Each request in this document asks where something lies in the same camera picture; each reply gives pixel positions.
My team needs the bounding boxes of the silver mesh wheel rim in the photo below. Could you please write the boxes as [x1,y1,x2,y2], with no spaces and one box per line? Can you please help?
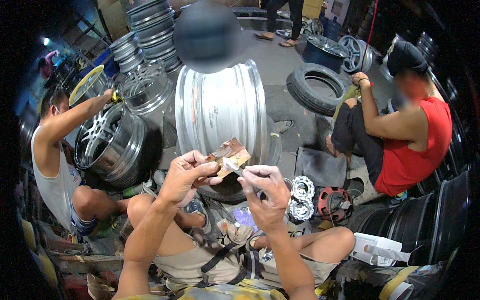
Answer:
[118,61,174,116]

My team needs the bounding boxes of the person's left hand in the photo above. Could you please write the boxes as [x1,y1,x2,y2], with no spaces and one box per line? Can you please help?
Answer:
[157,150,224,209]

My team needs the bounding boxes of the wheel rim with yellow edge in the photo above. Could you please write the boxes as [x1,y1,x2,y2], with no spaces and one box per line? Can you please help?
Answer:
[68,64,114,108]

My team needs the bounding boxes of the black tyre under rim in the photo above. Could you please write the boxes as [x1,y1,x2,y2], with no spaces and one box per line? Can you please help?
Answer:
[197,172,263,205]

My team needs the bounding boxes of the row of black wheel rims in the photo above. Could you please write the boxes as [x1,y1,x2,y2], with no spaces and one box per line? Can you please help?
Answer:
[357,170,472,268]

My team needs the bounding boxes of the small putty spatula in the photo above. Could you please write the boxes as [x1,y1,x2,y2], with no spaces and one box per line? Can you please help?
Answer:
[223,157,245,177]

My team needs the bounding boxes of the person's body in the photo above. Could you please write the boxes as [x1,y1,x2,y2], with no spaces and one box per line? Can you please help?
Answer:
[112,259,289,300]

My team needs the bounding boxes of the dark sandal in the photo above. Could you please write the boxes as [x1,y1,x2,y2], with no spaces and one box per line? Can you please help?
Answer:
[275,119,296,134]

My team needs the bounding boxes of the white plastic container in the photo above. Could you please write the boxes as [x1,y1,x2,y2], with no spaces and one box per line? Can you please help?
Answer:
[350,232,412,268]

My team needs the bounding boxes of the large silver wheel rim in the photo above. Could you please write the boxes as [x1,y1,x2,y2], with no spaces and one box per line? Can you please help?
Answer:
[175,59,269,169]

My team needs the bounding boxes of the green spray can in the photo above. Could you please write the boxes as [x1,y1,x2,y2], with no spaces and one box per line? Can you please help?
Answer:
[122,183,146,199]

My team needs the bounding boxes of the person's right hand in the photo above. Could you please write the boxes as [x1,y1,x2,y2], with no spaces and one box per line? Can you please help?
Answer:
[237,165,292,234]

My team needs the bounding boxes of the black rubber mat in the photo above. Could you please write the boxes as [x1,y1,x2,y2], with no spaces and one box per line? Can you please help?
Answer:
[294,146,348,188]

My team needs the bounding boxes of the short stack of wheel rims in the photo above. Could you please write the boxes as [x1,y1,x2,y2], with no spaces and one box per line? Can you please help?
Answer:
[109,31,146,74]

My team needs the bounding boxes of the dark blue wheel rim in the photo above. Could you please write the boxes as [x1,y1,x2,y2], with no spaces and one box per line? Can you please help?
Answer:
[301,33,350,74]

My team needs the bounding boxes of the person's legs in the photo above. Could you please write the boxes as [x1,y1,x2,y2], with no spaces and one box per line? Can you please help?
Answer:
[127,193,355,290]

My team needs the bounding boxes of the dirty rag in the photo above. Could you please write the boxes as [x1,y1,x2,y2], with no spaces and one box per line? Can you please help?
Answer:
[217,218,255,246]

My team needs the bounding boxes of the silver five-spoke wheel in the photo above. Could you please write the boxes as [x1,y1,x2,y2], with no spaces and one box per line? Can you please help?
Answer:
[338,34,374,74]

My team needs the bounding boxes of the chrome spoked wheel rim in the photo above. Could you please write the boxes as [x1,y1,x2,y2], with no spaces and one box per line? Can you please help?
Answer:
[74,102,148,185]

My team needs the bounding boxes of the red cable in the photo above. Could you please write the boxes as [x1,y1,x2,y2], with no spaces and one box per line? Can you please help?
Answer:
[359,0,379,73]

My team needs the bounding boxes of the green cloth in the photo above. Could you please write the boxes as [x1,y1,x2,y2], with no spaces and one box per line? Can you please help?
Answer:
[332,84,361,121]

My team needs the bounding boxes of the tall stack of wheel rims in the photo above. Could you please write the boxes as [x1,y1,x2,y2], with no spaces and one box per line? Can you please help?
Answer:
[125,0,185,74]

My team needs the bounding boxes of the purple plastic piece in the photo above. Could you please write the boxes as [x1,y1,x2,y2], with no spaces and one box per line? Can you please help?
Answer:
[233,206,260,232]

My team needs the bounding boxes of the brown cardboard piece with putty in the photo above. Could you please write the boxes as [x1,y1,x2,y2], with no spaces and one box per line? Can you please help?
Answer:
[205,137,252,179]

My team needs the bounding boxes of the blue barrel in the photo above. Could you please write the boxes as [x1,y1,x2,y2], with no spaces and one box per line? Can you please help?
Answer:
[322,16,342,41]

